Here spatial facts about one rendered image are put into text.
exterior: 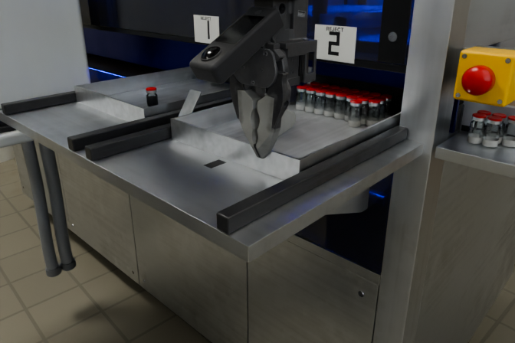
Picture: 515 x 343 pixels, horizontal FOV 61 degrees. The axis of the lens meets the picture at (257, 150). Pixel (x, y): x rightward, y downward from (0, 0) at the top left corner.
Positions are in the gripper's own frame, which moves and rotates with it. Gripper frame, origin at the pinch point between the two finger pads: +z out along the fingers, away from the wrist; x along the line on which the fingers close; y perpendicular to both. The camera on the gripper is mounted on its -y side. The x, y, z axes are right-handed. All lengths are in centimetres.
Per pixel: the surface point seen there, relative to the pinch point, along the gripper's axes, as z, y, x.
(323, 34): -12.0, 26.9, 9.3
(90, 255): 91, 30, 128
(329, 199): 3.7, 1.0, -10.9
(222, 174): 3.6, -3.1, 3.5
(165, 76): 1, 24, 54
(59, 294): 91, 10, 113
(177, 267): 62, 28, 60
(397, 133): 1.5, 23.5, -8.0
